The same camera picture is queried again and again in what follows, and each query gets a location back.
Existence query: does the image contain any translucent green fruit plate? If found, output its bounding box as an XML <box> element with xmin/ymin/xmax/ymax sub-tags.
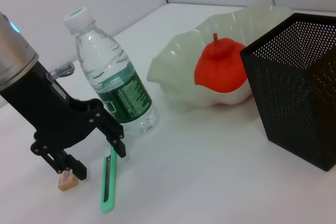
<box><xmin>146</xmin><ymin>4</ymin><xmax>295</xmax><ymax>113</ymax></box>

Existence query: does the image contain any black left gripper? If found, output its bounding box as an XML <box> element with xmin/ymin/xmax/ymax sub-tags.
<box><xmin>0</xmin><ymin>60</ymin><xmax>127</xmax><ymax>182</ymax></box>

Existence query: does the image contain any green white utility knife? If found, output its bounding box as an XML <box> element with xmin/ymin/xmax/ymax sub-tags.
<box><xmin>100</xmin><ymin>142</ymin><xmax>118</xmax><ymax>212</ymax></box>

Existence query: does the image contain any clear green label water bottle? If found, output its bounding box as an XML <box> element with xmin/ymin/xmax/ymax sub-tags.
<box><xmin>62</xmin><ymin>6</ymin><xmax>159</xmax><ymax>136</ymax></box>

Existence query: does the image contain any tan eraser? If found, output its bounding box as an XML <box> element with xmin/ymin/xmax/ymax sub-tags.
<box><xmin>57</xmin><ymin>168</ymin><xmax>79</xmax><ymax>190</ymax></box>

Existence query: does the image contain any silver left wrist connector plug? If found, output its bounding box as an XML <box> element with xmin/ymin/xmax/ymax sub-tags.
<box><xmin>46</xmin><ymin>61</ymin><xmax>76</xmax><ymax>80</ymax></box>

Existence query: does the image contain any red orange fruit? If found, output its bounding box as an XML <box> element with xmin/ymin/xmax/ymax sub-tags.
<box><xmin>194</xmin><ymin>33</ymin><xmax>249</xmax><ymax>93</ymax></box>

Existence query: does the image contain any black mesh pen holder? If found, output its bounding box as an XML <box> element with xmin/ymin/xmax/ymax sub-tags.
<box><xmin>240</xmin><ymin>13</ymin><xmax>336</xmax><ymax>172</ymax></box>

